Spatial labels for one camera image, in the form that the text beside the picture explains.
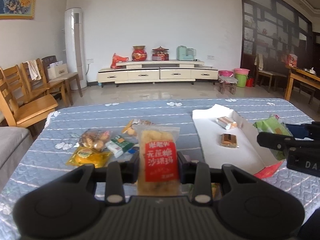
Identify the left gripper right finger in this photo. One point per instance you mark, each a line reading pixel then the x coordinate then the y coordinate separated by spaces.
pixel 197 174

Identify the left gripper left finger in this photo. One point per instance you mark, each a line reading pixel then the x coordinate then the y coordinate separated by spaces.
pixel 117 174

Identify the green biscuit pack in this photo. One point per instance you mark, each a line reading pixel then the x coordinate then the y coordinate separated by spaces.
pixel 216 191

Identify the yellow snack pack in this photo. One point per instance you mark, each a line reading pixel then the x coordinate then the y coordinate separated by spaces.
pixel 86 155

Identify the light green cracker pack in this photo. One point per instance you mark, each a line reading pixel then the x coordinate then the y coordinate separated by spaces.
pixel 272 125

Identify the dark brown cake pack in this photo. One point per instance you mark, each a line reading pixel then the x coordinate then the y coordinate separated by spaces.
pixel 228 140

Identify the red label sachima pack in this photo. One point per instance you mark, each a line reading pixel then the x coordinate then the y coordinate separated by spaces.
pixel 158 168

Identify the blue white snack pack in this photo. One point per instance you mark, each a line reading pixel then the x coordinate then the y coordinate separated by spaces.
pixel 133 150

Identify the green white snack pack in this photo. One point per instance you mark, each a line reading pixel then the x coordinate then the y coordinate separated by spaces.
pixel 118 146

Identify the clear bag round cookies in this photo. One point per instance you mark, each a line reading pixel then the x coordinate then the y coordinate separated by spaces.
pixel 95 139

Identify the red white cardboard box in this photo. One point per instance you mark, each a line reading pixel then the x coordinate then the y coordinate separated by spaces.
pixel 248 156

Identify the yellow bag small buns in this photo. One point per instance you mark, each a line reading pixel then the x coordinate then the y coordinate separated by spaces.
pixel 130 128

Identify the wooden side table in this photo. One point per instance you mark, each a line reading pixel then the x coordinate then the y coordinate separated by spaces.
pixel 305 79

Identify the chair by shelf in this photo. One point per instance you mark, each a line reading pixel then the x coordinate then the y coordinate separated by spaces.
pixel 266 73

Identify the small red bucket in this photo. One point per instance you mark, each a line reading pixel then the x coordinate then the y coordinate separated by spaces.
pixel 250 82

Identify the red gift box on table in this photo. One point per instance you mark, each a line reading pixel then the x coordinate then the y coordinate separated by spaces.
pixel 292 60

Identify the small wooden stool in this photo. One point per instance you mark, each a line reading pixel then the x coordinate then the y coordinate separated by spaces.
pixel 227 82

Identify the green bucket pink lid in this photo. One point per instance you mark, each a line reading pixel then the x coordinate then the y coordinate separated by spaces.
pixel 241 74

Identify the pink basin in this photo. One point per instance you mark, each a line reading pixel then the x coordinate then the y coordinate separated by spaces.
pixel 226 73

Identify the grey sofa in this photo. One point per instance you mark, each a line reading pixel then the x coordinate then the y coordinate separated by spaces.
pixel 14 144

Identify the cream TV cabinet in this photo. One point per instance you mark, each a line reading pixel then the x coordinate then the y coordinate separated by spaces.
pixel 157 71

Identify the near light wooden chair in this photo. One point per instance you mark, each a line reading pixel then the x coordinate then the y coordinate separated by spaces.
pixel 25 115

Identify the light wooden chair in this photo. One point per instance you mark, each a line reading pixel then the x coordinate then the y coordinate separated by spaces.
pixel 25 115
pixel 16 83

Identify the red plastic bag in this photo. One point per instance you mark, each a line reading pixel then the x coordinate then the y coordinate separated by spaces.
pixel 117 59

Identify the white paper gift bag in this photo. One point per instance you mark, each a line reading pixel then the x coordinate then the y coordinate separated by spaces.
pixel 57 69

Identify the mint green kitchen appliance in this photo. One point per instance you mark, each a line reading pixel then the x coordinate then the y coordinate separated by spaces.
pixel 185 54

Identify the red round jar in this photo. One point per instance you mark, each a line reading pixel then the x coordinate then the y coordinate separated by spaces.
pixel 139 53

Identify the white standing air conditioner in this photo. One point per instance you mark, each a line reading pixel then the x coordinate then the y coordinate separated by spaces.
pixel 74 44

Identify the red pavilion gift box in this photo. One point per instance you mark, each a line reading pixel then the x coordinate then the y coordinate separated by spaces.
pixel 160 54

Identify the white towel on chair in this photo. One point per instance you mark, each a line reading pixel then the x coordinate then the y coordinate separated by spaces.
pixel 34 70

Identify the dark chair with bag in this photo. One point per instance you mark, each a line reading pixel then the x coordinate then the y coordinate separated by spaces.
pixel 68 79

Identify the dark wooden display shelf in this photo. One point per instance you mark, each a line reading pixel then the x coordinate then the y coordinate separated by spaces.
pixel 271 31

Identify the framed floral painting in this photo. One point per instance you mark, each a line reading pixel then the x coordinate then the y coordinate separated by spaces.
pixel 17 9

